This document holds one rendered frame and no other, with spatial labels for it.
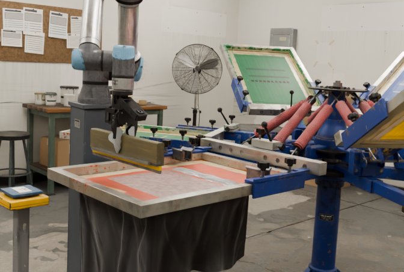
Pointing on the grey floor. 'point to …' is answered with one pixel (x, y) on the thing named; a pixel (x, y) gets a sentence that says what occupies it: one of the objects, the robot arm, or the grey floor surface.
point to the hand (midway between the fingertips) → (124, 148)
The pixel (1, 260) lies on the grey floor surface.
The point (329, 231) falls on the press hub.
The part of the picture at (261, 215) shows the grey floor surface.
